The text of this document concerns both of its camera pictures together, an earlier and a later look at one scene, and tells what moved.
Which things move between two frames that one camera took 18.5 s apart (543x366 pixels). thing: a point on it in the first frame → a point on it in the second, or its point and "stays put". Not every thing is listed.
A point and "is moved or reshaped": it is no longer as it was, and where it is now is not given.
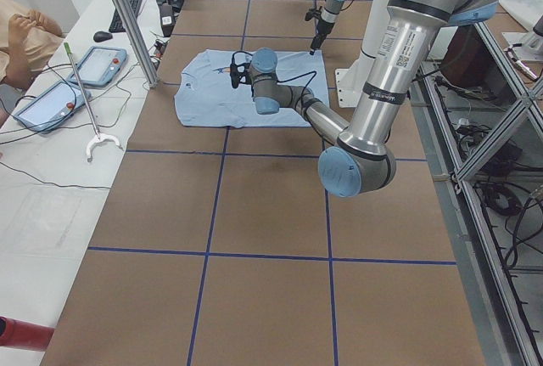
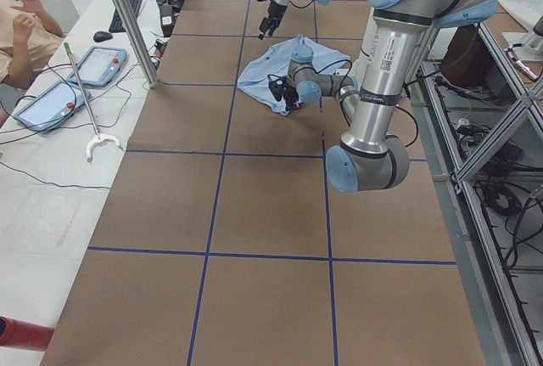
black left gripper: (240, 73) → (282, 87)
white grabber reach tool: (98, 137) stays put
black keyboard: (116, 25) stays put
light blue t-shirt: (205, 94) is moved or reshaped
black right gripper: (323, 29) → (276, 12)
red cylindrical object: (23, 335) stays put
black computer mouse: (102, 36) stays put
